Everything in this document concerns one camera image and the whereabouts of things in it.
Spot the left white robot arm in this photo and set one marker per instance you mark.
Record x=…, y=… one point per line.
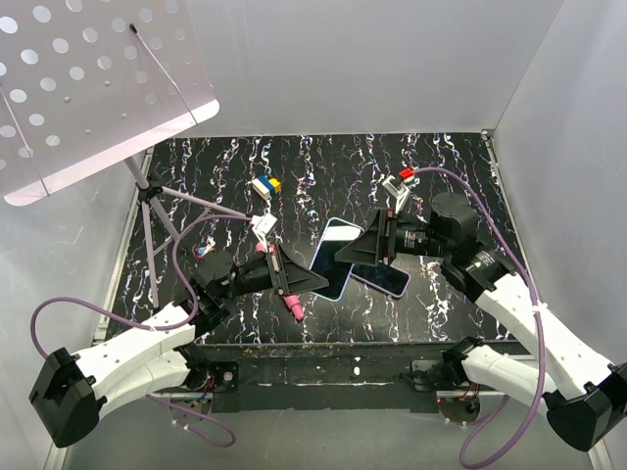
x=75, y=390

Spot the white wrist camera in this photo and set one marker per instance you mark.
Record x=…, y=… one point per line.
x=399, y=190
x=262, y=225

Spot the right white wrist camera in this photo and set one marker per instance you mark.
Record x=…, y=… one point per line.
x=399, y=190

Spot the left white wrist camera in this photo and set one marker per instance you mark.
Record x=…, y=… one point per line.
x=262, y=225

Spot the small orange toy figure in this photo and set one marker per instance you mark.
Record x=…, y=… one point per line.
x=202, y=251

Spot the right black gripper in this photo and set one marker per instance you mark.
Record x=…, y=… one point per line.
x=368, y=247

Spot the pink marker pen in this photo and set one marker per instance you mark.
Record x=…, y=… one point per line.
x=292, y=302

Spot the phone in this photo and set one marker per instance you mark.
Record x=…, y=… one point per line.
x=386, y=279
x=337, y=234

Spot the perforated white music stand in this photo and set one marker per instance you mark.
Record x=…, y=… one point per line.
x=88, y=84

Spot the phone in purple case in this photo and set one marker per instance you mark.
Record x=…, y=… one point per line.
x=386, y=279

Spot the white blue yellow toy blocks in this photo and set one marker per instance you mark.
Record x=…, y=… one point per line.
x=266, y=188

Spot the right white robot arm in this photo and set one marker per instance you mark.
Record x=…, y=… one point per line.
x=581, y=392

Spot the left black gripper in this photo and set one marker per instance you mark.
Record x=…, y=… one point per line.
x=297, y=278

